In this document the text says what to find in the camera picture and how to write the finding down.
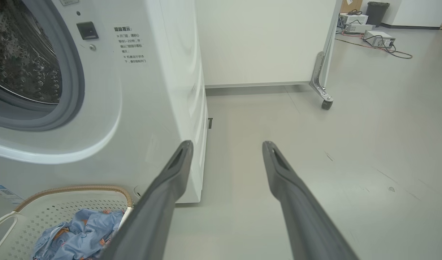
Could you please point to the white front-load washing machine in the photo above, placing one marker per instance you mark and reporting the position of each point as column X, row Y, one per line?
column 145, row 108

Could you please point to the white vented electronic device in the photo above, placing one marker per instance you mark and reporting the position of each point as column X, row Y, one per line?
column 354, row 20

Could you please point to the small black bracket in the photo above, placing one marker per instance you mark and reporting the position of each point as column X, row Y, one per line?
column 210, row 123

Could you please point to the white partition panel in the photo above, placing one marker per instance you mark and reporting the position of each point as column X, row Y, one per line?
column 260, row 43

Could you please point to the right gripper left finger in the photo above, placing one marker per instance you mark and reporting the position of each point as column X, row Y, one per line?
column 156, row 209

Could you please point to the blue energy label sticker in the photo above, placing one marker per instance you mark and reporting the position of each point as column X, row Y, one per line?
column 2, row 195

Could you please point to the white perforated laundry basket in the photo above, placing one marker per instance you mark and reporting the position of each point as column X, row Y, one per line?
column 44, row 213

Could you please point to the metal partition foot with caster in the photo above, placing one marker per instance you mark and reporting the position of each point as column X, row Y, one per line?
column 317, row 77

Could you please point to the blue patterned clothes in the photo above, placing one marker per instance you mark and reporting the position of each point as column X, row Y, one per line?
column 80, row 234

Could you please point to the brown cardboard box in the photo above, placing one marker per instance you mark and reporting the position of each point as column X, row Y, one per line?
column 351, row 5

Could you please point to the black trash bin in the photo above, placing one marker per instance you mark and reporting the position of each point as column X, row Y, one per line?
column 378, row 14

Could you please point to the grey-white box device with sockets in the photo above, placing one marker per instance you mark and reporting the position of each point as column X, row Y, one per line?
column 378, row 38

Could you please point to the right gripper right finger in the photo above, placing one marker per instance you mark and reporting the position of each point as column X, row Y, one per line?
column 300, row 216

